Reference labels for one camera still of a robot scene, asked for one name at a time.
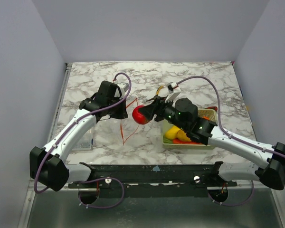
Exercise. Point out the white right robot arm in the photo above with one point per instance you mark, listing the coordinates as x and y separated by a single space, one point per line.
267 162

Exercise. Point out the red toy apple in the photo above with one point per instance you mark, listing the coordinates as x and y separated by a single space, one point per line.
138 117

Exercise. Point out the clear plastic box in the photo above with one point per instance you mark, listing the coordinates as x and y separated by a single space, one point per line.
86 142

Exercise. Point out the yellow toy mango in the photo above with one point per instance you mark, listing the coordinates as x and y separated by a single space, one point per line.
171 134

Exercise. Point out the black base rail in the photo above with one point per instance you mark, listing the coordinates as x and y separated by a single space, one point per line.
152 181

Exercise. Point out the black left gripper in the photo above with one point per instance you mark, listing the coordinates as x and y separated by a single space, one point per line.
123 113

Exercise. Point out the green perforated plastic basket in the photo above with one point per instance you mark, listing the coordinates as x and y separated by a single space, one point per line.
167 144

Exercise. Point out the yellow toy bell pepper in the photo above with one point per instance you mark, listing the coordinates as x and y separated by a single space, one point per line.
182 136

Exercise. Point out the orange toy carrot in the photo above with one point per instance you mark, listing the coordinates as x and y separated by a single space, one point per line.
178 141

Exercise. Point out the clear zip bag orange zipper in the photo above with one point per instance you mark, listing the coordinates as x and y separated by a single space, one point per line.
119 131

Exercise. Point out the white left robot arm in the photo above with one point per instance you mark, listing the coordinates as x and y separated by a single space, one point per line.
48 164

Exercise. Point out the red black tool behind basket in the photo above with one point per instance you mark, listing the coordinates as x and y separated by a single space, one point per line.
213 108

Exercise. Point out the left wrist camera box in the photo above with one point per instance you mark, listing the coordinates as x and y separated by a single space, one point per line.
121 89

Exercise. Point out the yellow black needle-nose pliers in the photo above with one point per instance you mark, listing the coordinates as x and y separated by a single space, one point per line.
158 94

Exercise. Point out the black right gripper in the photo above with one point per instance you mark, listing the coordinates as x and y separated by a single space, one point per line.
158 110

